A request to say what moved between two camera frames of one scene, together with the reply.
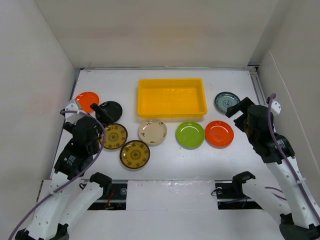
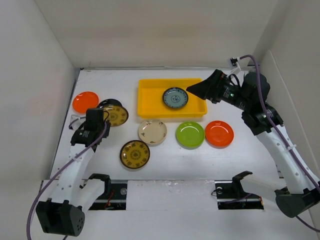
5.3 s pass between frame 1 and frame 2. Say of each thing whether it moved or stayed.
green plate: stayed
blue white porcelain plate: moved
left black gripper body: stayed
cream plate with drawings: stayed
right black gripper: moved
